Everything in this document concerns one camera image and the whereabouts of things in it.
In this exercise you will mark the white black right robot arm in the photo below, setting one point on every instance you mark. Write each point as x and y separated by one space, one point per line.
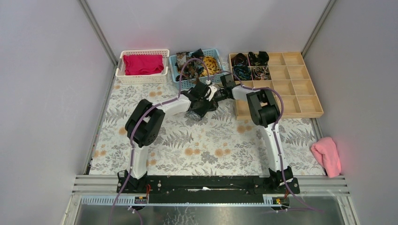
266 113

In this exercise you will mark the floral tablecloth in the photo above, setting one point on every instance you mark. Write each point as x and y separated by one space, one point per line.
216 145

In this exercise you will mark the rolled dark red tie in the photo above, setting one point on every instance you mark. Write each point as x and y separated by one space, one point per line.
240 59

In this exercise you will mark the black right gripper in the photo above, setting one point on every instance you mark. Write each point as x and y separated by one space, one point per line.
215 100

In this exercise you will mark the rolled navy blue tie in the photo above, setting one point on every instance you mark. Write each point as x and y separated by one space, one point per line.
242 72

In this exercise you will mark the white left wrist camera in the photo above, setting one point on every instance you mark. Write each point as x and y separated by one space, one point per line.
212 91

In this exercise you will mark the orange floral tie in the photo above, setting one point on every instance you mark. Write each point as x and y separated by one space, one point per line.
189 73

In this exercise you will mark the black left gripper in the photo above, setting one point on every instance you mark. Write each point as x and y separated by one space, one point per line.
201 101

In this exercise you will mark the yellow patterned tie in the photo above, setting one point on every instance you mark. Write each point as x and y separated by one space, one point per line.
212 66

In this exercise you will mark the rolled multicolour tie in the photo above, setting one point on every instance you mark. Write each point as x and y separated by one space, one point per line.
261 73

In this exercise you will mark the rolled black tie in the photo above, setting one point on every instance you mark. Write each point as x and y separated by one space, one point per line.
258 59

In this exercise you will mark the dark navy red tie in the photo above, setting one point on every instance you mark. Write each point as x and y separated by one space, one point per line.
198 54

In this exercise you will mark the magenta cloth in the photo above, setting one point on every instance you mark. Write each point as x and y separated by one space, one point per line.
143 64

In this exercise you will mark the light blue plastic basket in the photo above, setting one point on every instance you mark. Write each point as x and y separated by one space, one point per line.
186 84

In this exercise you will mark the white plastic basket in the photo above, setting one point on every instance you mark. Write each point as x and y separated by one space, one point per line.
142 79

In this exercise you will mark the pink cloth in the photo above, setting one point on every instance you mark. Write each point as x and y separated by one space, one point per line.
326 154

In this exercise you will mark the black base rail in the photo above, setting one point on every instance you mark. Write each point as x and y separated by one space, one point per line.
205 189

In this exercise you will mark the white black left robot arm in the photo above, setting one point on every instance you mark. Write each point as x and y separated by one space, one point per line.
145 122

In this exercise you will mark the grey leaf pattern tie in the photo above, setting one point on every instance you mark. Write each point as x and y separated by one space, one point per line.
192 115

